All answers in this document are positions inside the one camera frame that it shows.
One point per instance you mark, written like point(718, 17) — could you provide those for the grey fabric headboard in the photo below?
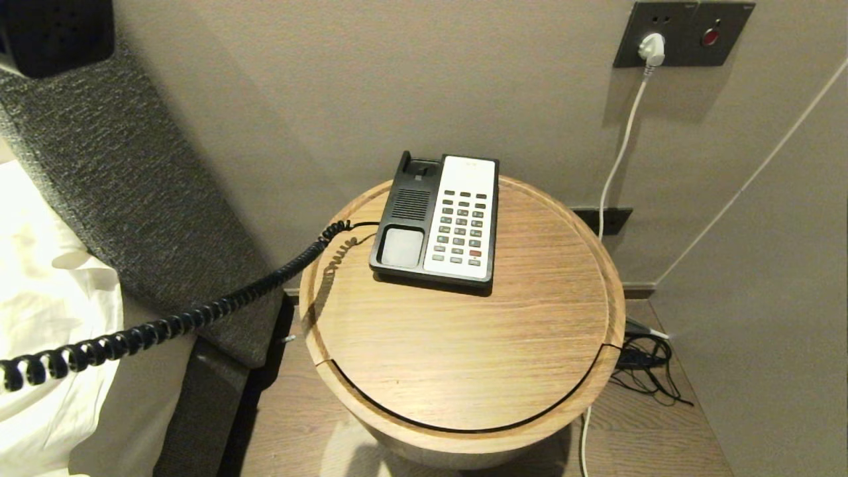
point(126, 199)

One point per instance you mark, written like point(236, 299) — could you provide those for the black perforated wall device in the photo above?
point(56, 33)

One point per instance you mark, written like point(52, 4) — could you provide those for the round wooden side table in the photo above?
point(464, 344)

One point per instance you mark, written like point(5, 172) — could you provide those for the grey wall socket panel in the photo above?
point(689, 33)

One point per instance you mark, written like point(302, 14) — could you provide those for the black and white desk phone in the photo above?
point(457, 218)

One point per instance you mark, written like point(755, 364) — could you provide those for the dark low wall socket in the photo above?
point(615, 220)

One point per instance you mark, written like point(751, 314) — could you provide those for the white pillow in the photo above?
point(46, 298)

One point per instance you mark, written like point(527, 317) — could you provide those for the white power plug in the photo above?
point(652, 48)

